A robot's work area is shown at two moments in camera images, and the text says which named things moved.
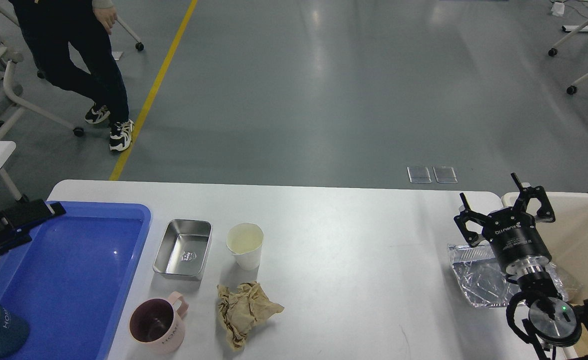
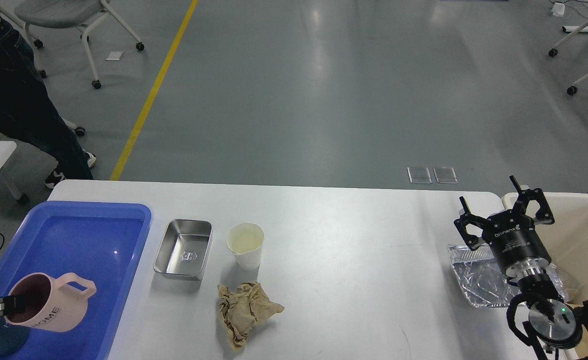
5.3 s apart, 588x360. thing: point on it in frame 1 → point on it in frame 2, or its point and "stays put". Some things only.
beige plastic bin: (581, 237) stays put
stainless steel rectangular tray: (183, 249) stays put
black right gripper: (513, 236) stays put
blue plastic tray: (69, 283) stays put
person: (70, 45) → (12, 98)
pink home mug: (156, 324) → (55, 303)
